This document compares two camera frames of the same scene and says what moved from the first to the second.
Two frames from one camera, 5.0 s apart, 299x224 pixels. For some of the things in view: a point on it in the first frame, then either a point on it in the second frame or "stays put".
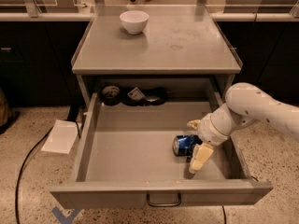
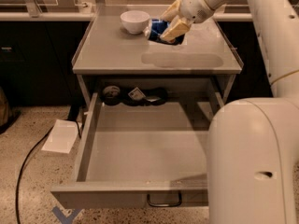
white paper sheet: [62, 137] stays put
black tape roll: [110, 94] stays put
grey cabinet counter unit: [178, 42] stays put
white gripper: [206, 130] → [193, 4]
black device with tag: [153, 97] stays put
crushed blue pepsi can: [183, 146] → [154, 30]
